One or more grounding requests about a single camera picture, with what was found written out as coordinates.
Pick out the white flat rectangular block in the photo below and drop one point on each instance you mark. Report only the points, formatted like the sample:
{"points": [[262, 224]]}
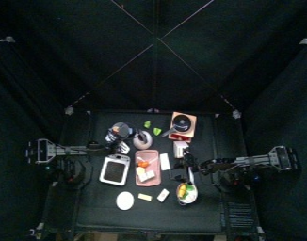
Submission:
{"points": [[164, 161]]}

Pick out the cream toy food slice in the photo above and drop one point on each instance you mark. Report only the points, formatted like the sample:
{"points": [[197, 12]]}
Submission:
{"points": [[140, 171]]}

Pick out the small white toy block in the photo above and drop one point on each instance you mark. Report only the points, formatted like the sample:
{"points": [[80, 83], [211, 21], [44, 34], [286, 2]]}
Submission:
{"points": [[163, 195]]}

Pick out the yellow toy corn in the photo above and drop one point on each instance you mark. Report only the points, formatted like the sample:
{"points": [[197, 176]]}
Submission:
{"points": [[181, 190]]}

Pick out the pinkish round bowl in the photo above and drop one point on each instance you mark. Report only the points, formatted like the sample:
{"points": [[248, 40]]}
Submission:
{"points": [[141, 142]]}

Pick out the yellow toy cheese slice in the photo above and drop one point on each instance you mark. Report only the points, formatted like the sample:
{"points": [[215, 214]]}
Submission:
{"points": [[144, 197]]}

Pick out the bowl of mixed food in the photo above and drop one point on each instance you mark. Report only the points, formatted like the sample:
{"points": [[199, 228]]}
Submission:
{"points": [[192, 197]]}

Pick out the white tray with black inset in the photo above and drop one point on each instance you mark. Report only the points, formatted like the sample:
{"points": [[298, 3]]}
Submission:
{"points": [[115, 171]]}

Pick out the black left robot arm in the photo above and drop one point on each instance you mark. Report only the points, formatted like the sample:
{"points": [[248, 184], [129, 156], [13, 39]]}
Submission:
{"points": [[59, 150]]}

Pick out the orange toy apple half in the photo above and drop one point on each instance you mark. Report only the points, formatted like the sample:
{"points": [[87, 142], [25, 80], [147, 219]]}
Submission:
{"points": [[143, 163]]}

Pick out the black utensil in bowl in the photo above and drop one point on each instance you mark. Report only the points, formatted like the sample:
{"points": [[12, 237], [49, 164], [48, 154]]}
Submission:
{"points": [[141, 135]]}

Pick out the white toy box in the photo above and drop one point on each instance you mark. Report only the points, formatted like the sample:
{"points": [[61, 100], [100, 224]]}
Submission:
{"points": [[179, 149]]}

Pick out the pink rectangular plate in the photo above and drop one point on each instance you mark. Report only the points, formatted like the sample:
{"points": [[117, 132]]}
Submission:
{"points": [[153, 180]]}

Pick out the white round disc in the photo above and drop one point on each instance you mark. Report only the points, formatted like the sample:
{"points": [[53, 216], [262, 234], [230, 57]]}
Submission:
{"points": [[124, 200]]}

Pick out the metal frame corner bracket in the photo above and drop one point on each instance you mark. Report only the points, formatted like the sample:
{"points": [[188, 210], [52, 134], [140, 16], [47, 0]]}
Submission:
{"points": [[68, 110], [236, 114], [8, 39], [306, 41]]}

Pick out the green toy leaf piece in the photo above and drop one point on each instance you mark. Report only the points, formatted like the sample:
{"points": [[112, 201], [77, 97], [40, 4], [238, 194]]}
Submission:
{"points": [[157, 131]]}

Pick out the wooden toy stove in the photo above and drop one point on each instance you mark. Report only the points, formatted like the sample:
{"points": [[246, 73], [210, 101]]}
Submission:
{"points": [[191, 120]]}

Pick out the small green toy vegetable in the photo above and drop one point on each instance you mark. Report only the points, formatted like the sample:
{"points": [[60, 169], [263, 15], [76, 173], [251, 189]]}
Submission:
{"points": [[147, 124]]}

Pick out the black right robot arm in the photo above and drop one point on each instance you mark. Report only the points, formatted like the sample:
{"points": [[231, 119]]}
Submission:
{"points": [[252, 161]]}

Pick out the metal frame centre clamp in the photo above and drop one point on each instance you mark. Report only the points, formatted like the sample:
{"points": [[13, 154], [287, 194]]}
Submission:
{"points": [[152, 110]]}

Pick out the black toy frying pan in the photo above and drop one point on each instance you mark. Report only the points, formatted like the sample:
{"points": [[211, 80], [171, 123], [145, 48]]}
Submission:
{"points": [[180, 123]]}

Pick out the beige toy bread piece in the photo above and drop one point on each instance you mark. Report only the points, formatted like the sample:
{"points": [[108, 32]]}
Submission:
{"points": [[148, 176]]}

